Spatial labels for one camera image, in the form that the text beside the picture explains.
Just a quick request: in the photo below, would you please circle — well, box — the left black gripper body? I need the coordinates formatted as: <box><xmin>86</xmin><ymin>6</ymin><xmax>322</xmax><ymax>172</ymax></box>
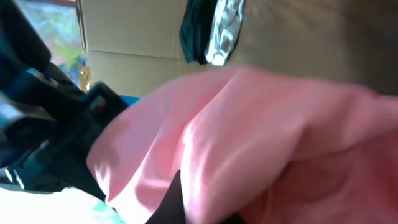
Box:
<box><xmin>6</xmin><ymin>83</ymin><xmax>127</xmax><ymax>200</ymax></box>

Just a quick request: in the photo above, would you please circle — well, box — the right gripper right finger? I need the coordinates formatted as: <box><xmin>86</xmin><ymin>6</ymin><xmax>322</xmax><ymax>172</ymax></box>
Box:
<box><xmin>220</xmin><ymin>213</ymin><xmax>246</xmax><ymax>224</ymax></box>

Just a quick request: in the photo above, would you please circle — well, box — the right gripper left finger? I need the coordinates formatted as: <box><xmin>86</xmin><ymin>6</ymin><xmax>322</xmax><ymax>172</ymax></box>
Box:
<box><xmin>146</xmin><ymin>170</ymin><xmax>186</xmax><ymax>224</ymax></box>

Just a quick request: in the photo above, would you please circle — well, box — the pink printed t-shirt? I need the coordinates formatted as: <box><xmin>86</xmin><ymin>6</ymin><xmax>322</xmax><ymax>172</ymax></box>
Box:
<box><xmin>86</xmin><ymin>66</ymin><xmax>397</xmax><ymax>223</ymax></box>

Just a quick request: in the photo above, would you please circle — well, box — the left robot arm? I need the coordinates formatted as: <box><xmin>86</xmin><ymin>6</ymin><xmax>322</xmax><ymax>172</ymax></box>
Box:
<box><xmin>1</xmin><ymin>0</ymin><xmax>127</xmax><ymax>200</ymax></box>

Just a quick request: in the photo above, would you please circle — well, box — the folded black garment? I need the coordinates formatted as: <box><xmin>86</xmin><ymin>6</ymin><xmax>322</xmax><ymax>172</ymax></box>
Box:
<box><xmin>179</xmin><ymin>0</ymin><xmax>217</xmax><ymax>65</ymax></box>

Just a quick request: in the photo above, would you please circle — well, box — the white patterned folded garment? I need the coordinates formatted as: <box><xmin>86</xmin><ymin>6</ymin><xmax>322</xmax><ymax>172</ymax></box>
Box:
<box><xmin>205</xmin><ymin>0</ymin><xmax>246</xmax><ymax>66</ymax></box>

